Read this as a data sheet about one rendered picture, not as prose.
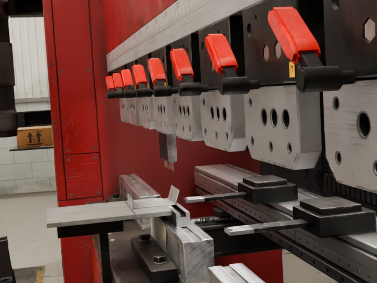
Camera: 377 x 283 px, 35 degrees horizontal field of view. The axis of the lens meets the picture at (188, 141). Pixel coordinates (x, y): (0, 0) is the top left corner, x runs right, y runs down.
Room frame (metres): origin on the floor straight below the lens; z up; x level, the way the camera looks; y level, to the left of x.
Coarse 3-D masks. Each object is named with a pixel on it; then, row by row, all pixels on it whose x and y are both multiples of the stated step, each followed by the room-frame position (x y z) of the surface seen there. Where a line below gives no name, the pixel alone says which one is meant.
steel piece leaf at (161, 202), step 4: (128, 196) 1.38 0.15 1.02; (128, 200) 1.39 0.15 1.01; (132, 200) 1.32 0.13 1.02; (144, 200) 1.41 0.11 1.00; (148, 200) 1.41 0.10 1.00; (152, 200) 1.40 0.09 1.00; (156, 200) 1.40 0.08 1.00; (160, 200) 1.40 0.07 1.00; (164, 200) 1.39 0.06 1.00; (168, 200) 1.39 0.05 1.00; (132, 204) 1.32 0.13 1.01; (136, 204) 1.36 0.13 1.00; (140, 204) 1.36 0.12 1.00; (144, 204) 1.36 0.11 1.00; (148, 204) 1.35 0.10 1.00; (152, 204) 1.35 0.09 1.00; (156, 204) 1.35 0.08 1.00; (160, 204) 1.35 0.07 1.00; (164, 204) 1.34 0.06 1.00; (168, 204) 1.34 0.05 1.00; (172, 204) 1.34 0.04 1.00; (132, 208) 1.32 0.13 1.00; (136, 208) 1.32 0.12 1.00
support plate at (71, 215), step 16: (48, 208) 1.39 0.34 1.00; (64, 208) 1.38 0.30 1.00; (80, 208) 1.37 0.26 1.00; (96, 208) 1.35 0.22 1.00; (112, 208) 1.34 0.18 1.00; (128, 208) 1.33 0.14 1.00; (144, 208) 1.32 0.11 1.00; (160, 208) 1.31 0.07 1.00; (48, 224) 1.22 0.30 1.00; (64, 224) 1.23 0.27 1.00; (80, 224) 1.23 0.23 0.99
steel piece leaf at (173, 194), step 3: (171, 186) 1.42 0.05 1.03; (171, 189) 1.41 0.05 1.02; (174, 189) 1.38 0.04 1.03; (177, 189) 1.36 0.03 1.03; (171, 192) 1.41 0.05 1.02; (174, 192) 1.37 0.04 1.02; (177, 192) 1.35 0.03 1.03; (168, 195) 1.42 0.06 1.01; (171, 195) 1.40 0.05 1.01; (174, 195) 1.37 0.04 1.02; (177, 195) 1.34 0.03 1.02; (168, 198) 1.42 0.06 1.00; (171, 198) 1.39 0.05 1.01; (174, 198) 1.36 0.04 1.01; (174, 201) 1.35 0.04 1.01
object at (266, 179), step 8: (256, 176) 1.47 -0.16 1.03; (264, 176) 1.46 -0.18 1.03; (272, 176) 1.45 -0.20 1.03; (240, 184) 1.46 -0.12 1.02; (248, 184) 1.43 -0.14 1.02; (256, 184) 1.38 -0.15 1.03; (264, 184) 1.38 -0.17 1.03; (272, 184) 1.39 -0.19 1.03; (280, 184) 1.39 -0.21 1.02; (288, 184) 1.40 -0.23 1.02; (240, 192) 1.43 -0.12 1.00; (248, 192) 1.40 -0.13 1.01; (256, 192) 1.36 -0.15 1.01; (264, 192) 1.37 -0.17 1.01; (272, 192) 1.37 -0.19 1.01; (280, 192) 1.38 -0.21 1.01; (288, 192) 1.38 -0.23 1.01; (296, 192) 1.39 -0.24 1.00; (184, 200) 1.39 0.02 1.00; (192, 200) 1.37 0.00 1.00; (200, 200) 1.38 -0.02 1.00; (208, 200) 1.38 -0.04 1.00; (248, 200) 1.40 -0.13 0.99; (256, 200) 1.36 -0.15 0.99; (264, 200) 1.37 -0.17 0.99; (272, 200) 1.37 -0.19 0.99; (280, 200) 1.38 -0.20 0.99; (288, 200) 1.38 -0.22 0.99
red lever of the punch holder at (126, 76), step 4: (124, 72) 1.45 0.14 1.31; (128, 72) 1.45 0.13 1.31; (124, 76) 1.44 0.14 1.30; (128, 76) 1.44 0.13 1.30; (124, 80) 1.43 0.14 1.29; (128, 80) 1.43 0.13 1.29; (124, 84) 1.42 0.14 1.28; (128, 84) 1.42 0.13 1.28; (132, 84) 1.43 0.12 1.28; (128, 88) 1.41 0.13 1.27; (124, 92) 1.40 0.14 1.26; (128, 92) 1.40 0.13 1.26; (132, 92) 1.40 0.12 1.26; (124, 96) 1.40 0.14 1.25; (128, 96) 1.40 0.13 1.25; (132, 96) 1.40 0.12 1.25
